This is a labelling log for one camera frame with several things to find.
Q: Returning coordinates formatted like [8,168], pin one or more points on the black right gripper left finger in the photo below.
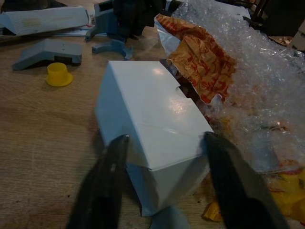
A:
[102,190]

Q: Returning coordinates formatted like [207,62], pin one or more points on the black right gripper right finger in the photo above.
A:
[240,190]

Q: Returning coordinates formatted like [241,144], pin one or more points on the white carton box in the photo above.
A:
[152,107]

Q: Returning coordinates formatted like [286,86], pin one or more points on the yellow paper scrap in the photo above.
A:
[213,212]

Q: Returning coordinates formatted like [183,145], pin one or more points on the yellow red snack bag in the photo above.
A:
[290,190]

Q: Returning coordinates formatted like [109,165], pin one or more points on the large clear bubble wrap sheet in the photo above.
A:
[262,83]

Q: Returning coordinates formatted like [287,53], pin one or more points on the yellow plastic cap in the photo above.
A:
[58,75]

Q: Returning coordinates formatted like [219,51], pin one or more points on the orange snack wrapper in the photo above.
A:
[202,59]

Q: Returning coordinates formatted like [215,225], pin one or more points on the grey printed curved clamp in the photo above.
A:
[114,47]

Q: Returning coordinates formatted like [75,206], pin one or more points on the grey printed angled block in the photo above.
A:
[52,50]

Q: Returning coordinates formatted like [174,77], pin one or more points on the brown cardboard piece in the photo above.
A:
[281,41]

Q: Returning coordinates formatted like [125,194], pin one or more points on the black bulky object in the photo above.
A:
[133,16]

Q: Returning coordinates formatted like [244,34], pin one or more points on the white long ribbed block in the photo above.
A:
[45,20]

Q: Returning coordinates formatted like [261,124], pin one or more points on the grey printed bracket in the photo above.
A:
[104,21]

